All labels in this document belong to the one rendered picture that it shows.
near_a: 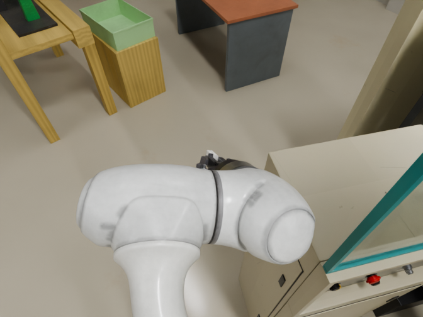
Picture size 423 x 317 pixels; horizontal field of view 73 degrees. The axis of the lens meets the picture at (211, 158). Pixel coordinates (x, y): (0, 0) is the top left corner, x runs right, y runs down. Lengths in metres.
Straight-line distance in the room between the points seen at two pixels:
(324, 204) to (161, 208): 0.58
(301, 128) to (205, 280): 1.66
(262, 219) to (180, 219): 0.09
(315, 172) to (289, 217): 0.56
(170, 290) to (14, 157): 2.79
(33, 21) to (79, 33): 0.40
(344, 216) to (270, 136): 1.97
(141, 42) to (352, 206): 2.38
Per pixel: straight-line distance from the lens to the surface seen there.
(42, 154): 2.95
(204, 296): 2.00
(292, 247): 0.36
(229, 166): 0.49
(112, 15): 3.35
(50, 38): 2.59
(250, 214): 0.35
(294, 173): 0.87
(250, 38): 2.98
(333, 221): 0.82
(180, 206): 0.33
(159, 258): 0.33
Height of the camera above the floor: 1.94
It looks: 51 degrees down
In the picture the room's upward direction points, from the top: straight up
